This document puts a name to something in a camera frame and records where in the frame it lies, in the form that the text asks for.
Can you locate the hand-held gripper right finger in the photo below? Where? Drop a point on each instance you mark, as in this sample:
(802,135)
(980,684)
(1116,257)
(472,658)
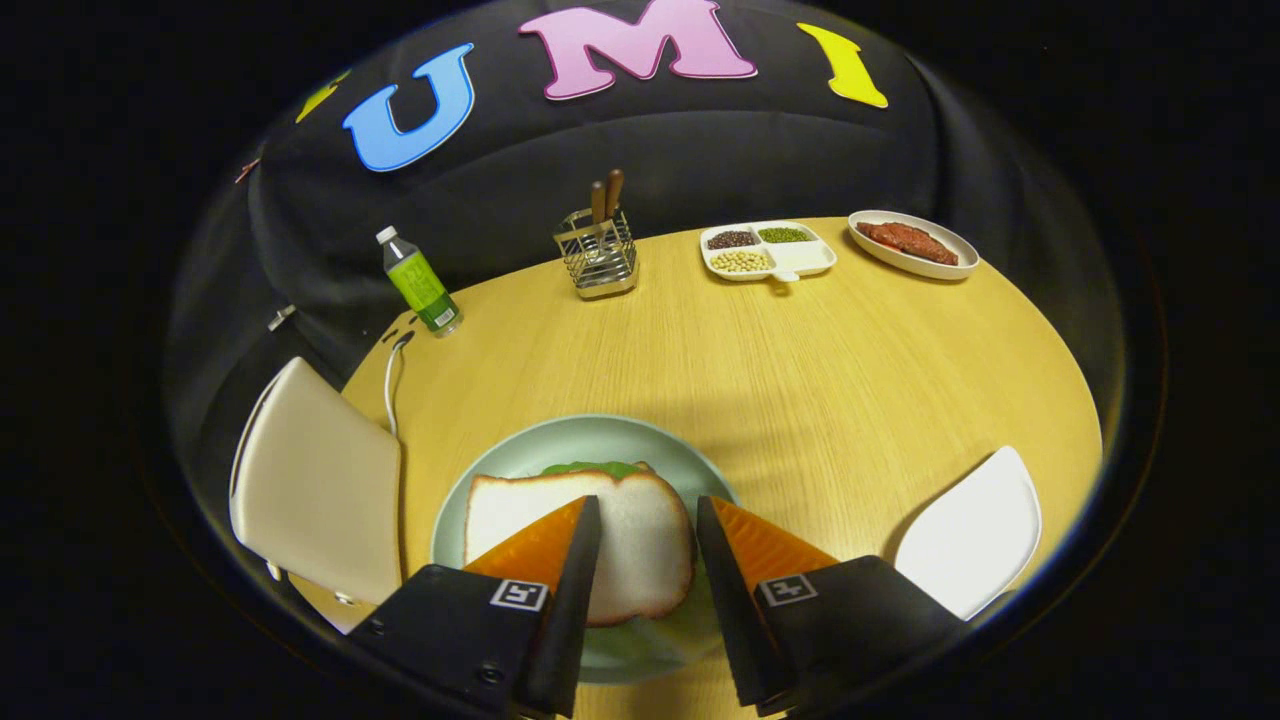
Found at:
(735,620)

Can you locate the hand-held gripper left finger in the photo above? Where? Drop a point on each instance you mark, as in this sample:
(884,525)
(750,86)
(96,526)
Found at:
(565,620)

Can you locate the white bread slice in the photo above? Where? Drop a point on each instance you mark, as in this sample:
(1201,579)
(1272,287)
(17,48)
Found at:
(640,560)

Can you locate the green lettuce leaf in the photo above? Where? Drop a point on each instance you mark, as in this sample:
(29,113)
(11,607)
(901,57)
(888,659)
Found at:
(590,468)

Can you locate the pale green plate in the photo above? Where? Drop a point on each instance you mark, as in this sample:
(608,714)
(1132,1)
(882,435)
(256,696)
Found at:
(560,445)

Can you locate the white toaster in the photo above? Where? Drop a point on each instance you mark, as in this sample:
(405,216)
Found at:
(320,490)

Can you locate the yellow beans pile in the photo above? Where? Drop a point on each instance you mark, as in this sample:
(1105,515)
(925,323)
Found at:
(741,261)

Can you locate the green label plastic bottle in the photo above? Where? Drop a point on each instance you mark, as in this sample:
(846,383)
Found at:
(420,285)

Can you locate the white divided dish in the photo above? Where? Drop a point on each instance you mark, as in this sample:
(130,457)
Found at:
(805,258)

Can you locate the dark brown beans pile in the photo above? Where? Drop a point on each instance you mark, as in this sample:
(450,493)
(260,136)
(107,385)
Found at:
(732,239)

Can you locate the green beans pile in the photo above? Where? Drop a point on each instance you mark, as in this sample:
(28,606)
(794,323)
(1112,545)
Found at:
(784,235)

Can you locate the white round plate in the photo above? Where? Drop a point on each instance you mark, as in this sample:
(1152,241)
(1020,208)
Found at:
(915,268)

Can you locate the silver cloth clip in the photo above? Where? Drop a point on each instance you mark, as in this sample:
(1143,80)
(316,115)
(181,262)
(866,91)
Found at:
(281,317)

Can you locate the red meat piece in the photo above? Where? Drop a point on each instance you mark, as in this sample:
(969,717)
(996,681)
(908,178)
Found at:
(910,242)

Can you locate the black backdrop cloth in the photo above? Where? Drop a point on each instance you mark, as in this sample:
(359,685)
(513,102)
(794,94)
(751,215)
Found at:
(700,150)

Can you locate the pink cloth clip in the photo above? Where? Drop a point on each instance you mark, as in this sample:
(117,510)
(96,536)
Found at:
(247,170)

